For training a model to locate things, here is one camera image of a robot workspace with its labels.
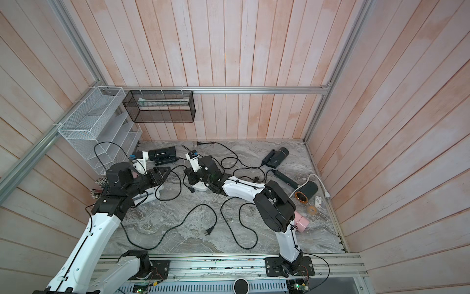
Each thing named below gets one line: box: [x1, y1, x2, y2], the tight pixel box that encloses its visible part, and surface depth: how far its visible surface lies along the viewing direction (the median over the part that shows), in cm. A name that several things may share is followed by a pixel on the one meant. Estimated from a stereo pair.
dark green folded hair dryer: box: [261, 147, 290, 169], surface depth 109 cm
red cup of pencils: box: [89, 176, 109, 200], surface depth 82 cm
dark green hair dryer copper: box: [273, 169, 319, 204], surface depth 95 cm
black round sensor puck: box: [233, 277, 250, 294], surface depth 67 cm
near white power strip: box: [190, 181, 209, 192], surface depth 97 cm
